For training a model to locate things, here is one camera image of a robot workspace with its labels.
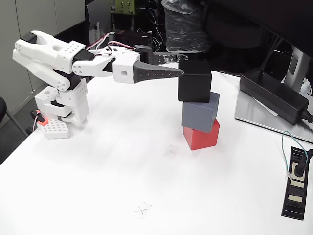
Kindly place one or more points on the black chair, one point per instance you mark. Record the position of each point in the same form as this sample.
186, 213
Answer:
2, 107

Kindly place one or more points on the plastic-wrapped black object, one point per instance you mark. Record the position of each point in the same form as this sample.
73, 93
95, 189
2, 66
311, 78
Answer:
183, 29

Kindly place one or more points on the black power plug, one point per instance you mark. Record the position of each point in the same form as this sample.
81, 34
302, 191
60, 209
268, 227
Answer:
299, 169

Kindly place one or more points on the clear tape mark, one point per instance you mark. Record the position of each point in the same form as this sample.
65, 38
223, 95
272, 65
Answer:
172, 150

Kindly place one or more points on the silver monitor stand base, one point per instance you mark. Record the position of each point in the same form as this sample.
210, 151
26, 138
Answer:
247, 112

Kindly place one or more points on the green box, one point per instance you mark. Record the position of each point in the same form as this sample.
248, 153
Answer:
124, 6

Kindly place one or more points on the red cube block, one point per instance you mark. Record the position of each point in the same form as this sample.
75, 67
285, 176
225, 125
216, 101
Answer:
203, 138

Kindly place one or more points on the black monitor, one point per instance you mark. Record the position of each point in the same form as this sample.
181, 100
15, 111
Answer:
281, 14

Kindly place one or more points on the black power strip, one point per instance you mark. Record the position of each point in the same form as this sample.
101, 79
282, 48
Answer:
296, 195

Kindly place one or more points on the black cube block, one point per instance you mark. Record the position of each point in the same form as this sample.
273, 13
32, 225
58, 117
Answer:
194, 83

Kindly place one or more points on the grey cube block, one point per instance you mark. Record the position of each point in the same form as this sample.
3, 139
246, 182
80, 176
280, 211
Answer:
196, 116

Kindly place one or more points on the orange connector clamp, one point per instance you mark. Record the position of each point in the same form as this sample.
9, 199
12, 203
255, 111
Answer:
42, 120

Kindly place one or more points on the black box with red strip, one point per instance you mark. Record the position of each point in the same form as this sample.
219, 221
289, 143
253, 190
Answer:
132, 38

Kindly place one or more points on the silver monitor stand neck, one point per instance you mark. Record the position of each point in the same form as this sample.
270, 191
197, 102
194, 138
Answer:
297, 66

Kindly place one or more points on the crumpled white plastic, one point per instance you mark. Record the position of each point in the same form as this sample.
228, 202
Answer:
306, 85

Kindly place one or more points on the black power adapter brick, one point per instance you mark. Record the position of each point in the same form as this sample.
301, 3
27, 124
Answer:
271, 95

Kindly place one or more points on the silver upright device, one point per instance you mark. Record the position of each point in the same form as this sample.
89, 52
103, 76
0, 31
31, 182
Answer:
111, 38

